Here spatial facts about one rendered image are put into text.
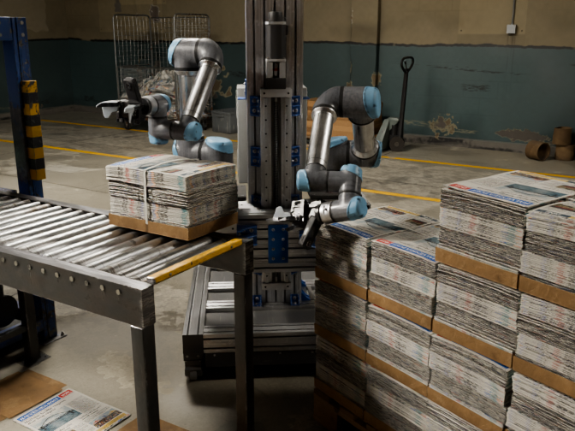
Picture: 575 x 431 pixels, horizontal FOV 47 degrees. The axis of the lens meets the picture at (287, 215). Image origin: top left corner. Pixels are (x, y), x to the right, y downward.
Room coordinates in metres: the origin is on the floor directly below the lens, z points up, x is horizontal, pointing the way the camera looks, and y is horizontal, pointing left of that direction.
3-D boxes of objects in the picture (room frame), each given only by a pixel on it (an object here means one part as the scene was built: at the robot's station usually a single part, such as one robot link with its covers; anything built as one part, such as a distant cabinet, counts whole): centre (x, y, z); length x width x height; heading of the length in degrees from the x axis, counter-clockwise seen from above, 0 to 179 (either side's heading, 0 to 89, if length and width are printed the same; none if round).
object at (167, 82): (10.22, 1.87, 0.85); 1.21 x 0.83 x 1.71; 58
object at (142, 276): (2.01, 0.34, 0.77); 0.47 x 0.05 x 0.05; 148
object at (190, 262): (1.96, 0.28, 0.81); 0.43 x 0.03 x 0.02; 148
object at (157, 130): (2.63, 0.50, 1.12); 0.11 x 0.08 x 0.11; 69
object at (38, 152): (3.04, 1.16, 1.05); 0.05 x 0.05 x 0.45; 58
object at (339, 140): (2.87, -0.21, 0.98); 0.13 x 0.12 x 0.14; 80
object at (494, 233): (1.87, -0.68, 0.95); 0.38 x 0.29 x 0.23; 126
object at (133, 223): (2.42, 0.51, 0.83); 0.29 x 0.16 x 0.04; 148
